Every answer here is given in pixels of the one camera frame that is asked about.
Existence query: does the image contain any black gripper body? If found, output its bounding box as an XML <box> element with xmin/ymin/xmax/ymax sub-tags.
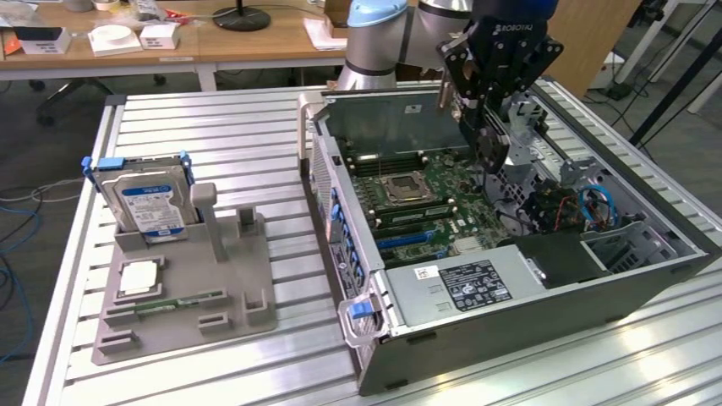
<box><xmin>463</xmin><ymin>0</ymin><xmax>553</xmax><ymax>99</ymax></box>

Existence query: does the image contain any graphics card with metal bracket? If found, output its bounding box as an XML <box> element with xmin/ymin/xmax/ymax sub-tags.
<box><xmin>437</xmin><ymin>69</ymin><xmax>514</xmax><ymax>175</ymax></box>

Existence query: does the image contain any wooden cabinet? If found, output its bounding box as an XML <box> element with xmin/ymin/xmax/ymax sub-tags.
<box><xmin>473</xmin><ymin>0</ymin><xmax>645</xmax><ymax>92</ymax></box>

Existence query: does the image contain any black slanted pole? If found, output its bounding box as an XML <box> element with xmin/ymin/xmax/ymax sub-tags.
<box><xmin>629</xmin><ymin>25</ymin><xmax>722</xmax><ymax>147</ymax></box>

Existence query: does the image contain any white booklet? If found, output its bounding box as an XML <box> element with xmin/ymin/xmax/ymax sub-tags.
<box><xmin>303</xmin><ymin>16</ymin><xmax>348</xmax><ymax>52</ymax></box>

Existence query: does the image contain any black RAM slot row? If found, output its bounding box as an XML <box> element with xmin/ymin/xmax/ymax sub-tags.
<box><xmin>346</xmin><ymin>151</ymin><xmax>431</xmax><ymax>177</ymax></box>
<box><xmin>368</xmin><ymin>204</ymin><xmax>457</xmax><ymax>230</ymax></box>

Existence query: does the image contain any brown cardboard box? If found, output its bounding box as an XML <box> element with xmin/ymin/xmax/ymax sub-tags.
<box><xmin>324</xmin><ymin>0</ymin><xmax>352</xmax><ymax>29</ymax></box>

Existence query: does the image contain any metal disk bay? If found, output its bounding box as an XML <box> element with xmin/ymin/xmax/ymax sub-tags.
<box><xmin>483</xmin><ymin>93</ymin><xmax>569</xmax><ymax>204</ymax></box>

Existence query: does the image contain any metal CPU socket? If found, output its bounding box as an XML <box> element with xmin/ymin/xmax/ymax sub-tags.
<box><xmin>381</xmin><ymin>171</ymin><xmax>434</xmax><ymax>203</ymax></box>

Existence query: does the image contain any green motherboard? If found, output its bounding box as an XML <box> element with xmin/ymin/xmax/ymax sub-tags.
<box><xmin>338</xmin><ymin>139</ymin><xmax>521</xmax><ymax>270</ymax></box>

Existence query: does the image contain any black lamp base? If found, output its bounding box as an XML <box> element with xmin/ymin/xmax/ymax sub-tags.
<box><xmin>212</xmin><ymin>0</ymin><xmax>272</xmax><ymax>31</ymax></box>

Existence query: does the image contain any wooden desk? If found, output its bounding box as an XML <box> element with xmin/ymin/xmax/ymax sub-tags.
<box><xmin>0</xmin><ymin>0</ymin><xmax>507</xmax><ymax>82</ymax></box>

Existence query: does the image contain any blue expansion slot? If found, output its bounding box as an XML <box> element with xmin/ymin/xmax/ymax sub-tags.
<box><xmin>375</xmin><ymin>230</ymin><xmax>435</xmax><ymax>250</ymax></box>

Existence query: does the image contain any black plastic shroud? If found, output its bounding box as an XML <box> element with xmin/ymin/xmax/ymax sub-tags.
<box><xmin>513</xmin><ymin>230</ymin><xmax>610</xmax><ymax>289</ymax></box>

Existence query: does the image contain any blue card retainer row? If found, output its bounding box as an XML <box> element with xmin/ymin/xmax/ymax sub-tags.
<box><xmin>324</xmin><ymin>185</ymin><xmax>368</xmax><ymax>293</ymax></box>

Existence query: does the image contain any small white box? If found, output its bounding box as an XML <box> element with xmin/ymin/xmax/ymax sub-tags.
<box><xmin>139</xmin><ymin>23</ymin><xmax>182</xmax><ymax>51</ymax></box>

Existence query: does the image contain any grey power supply unit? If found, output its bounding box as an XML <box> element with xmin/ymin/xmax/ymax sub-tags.
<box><xmin>383</xmin><ymin>244</ymin><xmax>549</xmax><ymax>329</ymax></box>

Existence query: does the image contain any blue case latch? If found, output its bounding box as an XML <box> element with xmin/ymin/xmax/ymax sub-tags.
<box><xmin>348</xmin><ymin>300</ymin><xmax>377</xmax><ymax>322</ymax></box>

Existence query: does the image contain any dark grey PC case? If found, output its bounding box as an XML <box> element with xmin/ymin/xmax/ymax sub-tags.
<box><xmin>296</xmin><ymin>74</ymin><xmax>722</xmax><ymax>398</ymax></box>

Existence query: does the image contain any hard disk in blue caddy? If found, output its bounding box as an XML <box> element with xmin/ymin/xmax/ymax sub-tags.
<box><xmin>80</xmin><ymin>150</ymin><xmax>204</xmax><ymax>249</ymax></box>

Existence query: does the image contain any grey plastic parts rack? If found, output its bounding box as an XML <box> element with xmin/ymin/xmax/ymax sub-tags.
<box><xmin>91</xmin><ymin>182</ymin><xmax>279</xmax><ymax>367</ymax></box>

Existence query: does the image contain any black chair base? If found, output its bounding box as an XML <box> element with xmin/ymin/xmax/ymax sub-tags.
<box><xmin>31</xmin><ymin>74</ymin><xmax>170</xmax><ymax>126</ymax></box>

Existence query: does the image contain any white box with black top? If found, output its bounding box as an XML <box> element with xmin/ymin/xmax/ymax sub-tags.
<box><xmin>11</xmin><ymin>25</ymin><xmax>74</xmax><ymax>56</ymax></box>

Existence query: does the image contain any silver CPU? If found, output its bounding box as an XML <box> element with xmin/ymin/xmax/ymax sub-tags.
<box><xmin>116</xmin><ymin>261</ymin><xmax>162</xmax><ymax>295</ymax></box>

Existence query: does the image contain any green RAM stick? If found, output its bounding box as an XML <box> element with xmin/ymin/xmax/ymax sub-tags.
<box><xmin>106</xmin><ymin>291</ymin><xmax>227</xmax><ymax>316</ymax></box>

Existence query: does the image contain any orange box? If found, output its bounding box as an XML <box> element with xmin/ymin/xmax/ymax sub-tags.
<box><xmin>0</xmin><ymin>29</ymin><xmax>22</xmax><ymax>60</ymax></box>

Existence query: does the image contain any black wire bundle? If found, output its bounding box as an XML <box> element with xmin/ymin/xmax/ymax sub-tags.
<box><xmin>517</xmin><ymin>180</ymin><xmax>582</xmax><ymax>234</ymax></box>

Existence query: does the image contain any blue wire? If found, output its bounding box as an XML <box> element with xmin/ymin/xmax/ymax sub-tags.
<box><xmin>578</xmin><ymin>184</ymin><xmax>622</xmax><ymax>232</ymax></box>

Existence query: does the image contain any grey floor cable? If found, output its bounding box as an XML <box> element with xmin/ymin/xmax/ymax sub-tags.
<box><xmin>0</xmin><ymin>178</ymin><xmax>87</xmax><ymax>204</ymax></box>

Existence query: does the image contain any blue floor cable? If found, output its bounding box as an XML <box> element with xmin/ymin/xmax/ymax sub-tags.
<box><xmin>0</xmin><ymin>202</ymin><xmax>44</xmax><ymax>365</ymax></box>

